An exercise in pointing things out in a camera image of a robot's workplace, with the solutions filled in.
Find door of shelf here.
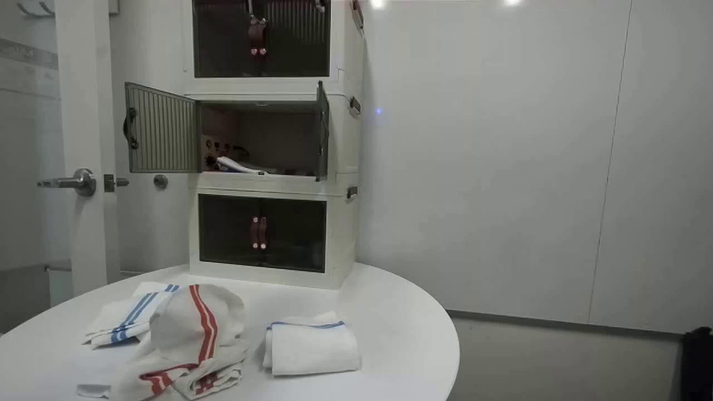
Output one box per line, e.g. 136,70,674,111
123,82,199,174
316,81,329,181

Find items inside middle shelf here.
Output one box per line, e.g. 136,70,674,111
201,137,267,176

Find white room door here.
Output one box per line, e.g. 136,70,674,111
55,0,120,294

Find white stacked storage cabinet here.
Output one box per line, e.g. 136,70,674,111
184,0,365,287

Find folded white towel blue edge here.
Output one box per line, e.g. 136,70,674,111
262,319,361,376

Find red striped white towel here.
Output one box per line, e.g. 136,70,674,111
108,284,249,401

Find blue striped white towel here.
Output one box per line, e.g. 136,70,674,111
82,281,177,347

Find silver door lever handle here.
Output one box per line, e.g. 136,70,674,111
37,169,96,199

